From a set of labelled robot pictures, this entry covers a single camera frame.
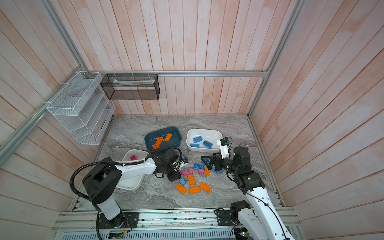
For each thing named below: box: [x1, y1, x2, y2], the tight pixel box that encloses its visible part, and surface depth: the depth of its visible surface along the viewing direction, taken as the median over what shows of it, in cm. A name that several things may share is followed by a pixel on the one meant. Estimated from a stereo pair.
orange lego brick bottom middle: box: [189, 186, 201, 195], surface depth 85 cm
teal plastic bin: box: [144, 126, 182, 154], surface depth 106 cm
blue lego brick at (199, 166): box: [193, 164, 205, 170], surface depth 92 cm
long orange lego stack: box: [152, 136, 165, 151], surface depth 103 cm
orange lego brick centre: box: [187, 174, 196, 186], surface depth 89 cm
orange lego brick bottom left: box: [175, 182, 188, 195], surface depth 85 cm
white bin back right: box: [186, 128, 223, 153], surface depth 103 cm
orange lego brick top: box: [164, 133, 173, 142], surface depth 108 cm
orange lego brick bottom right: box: [199, 182, 212, 193], surface depth 85 cm
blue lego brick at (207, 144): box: [202, 140, 213, 149], surface depth 103 cm
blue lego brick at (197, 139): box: [192, 136, 203, 143], surface depth 106 cm
